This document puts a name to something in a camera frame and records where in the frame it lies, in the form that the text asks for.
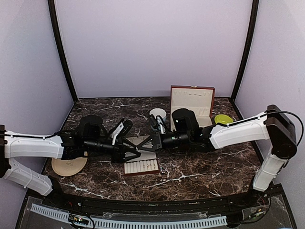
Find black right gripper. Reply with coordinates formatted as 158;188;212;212
137;130;191;154

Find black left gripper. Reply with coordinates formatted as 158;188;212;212
84;137;141;164

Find brown jewelry tray insert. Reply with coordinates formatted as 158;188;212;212
124;143;160;177

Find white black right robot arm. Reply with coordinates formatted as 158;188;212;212
137;105;300;207

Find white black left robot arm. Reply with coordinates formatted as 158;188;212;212
0;115;141;208

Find brown open jewelry box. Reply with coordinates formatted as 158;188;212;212
170;85;215;127

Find light blue mug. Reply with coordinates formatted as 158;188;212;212
149;108;166;123

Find small silver earrings on table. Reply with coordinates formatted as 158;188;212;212
160;167;166;175

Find beige round plate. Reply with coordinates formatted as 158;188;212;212
51;157;88;177

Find green bowl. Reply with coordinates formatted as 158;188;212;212
214;114;234;125

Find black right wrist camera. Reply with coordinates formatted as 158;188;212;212
149;114;159;132

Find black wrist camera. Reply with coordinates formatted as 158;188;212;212
120;120;133;136
149;114;159;132

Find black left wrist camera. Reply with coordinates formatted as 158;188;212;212
120;120;133;136

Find white slotted cable duct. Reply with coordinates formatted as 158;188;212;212
30;204;227;229

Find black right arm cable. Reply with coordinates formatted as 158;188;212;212
262;110;305;146

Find black front table rail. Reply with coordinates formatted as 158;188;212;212
31;184;287;216

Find black left corner post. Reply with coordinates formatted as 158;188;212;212
48;0;78;103

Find black corner post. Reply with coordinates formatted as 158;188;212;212
230;0;259;103
48;0;78;103

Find black right corner post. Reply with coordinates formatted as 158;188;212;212
230;0;259;103

